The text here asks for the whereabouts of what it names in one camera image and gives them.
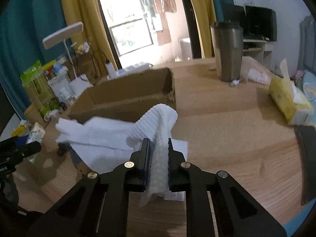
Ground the white paper towel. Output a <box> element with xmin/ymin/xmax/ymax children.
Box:
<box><xmin>55</xmin><ymin>104</ymin><xmax>185</xmax><ymax>207</ymax></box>

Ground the capybara tissue pack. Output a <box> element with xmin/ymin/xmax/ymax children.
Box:
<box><xmin>26</xmin><ymin>122</ymin><xmax>46</xmax><ymax>144</ymax></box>

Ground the green paper cup pack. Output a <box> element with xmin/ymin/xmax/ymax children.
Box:
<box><xmin>20</xmin><ymin>60</ymin><xmax>59</xmax><ymax>118</ymax></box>

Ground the white perforated basket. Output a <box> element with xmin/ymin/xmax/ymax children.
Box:
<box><xmin>48</xmin><ymin>74</ymin><xmax>74</xmax><ymax>105</ymax></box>

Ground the white desk lamp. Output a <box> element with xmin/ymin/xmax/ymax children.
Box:
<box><xmin>42</xmin><ymin>22</ymin><xmax>93</xmax><ymax>99</ymax></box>

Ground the cardboard box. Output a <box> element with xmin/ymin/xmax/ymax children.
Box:
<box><xmin>68</xmin><ymin>68</ymin><xmax>176</xmax><ymax>124</ymax></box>

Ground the yellow tissue box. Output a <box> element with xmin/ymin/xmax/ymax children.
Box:
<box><xmin>268</xmin><ymin>58</ymin><xmax>314</xmax><ymax>126</ymax></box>

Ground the white charger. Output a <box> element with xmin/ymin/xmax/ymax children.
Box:
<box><xmin>105</xmin><ymin>62</ymin><xmax>118</xmax><ymax>79</ymax></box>

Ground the white power strip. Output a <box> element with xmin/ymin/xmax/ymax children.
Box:
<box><xmin>117</xmin><ymin>63</ymin><xmax>153</xmax><ymax>76</ymax></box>

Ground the yellow curtain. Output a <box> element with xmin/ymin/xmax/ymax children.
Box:
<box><xmin>61</xmin><ymin>0</ymin><xmax>118</xmax><ymax>76</ymax></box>

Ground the steel tumbler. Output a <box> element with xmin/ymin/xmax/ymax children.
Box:
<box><xmin>211</xmin><ymin>22</ymin><xmax>243</xmax><ymax>82</ymax></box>

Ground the grey headboard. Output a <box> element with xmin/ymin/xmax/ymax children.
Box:
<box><xmin>297</xmin><ymin>15</ymin><xmax>315</xmax><ymax>75</ymax></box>

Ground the black television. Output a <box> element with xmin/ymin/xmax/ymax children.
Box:
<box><xmin>221</xmin><ymin>3</ymin><xmax>277</xmax><ymax>42</ymax></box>

